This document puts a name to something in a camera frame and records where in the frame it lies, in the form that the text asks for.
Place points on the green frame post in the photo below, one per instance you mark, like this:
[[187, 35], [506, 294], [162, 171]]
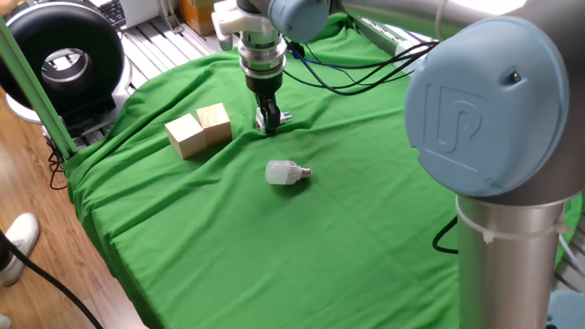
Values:
[[32, 87]]

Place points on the white plug-in bulb holder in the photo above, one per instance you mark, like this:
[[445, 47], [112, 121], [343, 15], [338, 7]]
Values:
[[259, 122]]

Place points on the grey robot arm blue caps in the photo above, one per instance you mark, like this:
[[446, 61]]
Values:
[[503, 251]]

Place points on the white LED bulb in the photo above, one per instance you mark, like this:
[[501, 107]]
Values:
[[281, 172]]

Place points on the cardboard box yellow tape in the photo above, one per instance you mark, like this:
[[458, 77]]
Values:
[[196, 18]]

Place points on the black keyboard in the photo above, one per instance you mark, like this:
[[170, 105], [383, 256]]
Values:
[[114, 11]]

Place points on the reddish wooden cube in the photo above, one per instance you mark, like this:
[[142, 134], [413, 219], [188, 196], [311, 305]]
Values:
[[215, 123]]

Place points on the green cloth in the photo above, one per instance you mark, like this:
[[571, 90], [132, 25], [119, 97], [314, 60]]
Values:
[[274, 251]]

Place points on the white box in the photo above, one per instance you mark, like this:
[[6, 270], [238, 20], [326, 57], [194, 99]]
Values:
[[139, 11]]

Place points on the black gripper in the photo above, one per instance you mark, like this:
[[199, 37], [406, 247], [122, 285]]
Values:
[[264, 84]]

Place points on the pale wooden cube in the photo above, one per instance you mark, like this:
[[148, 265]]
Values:
[[185, 137]]

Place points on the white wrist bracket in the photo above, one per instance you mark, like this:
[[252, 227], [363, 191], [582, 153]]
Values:
[[233, 20]]

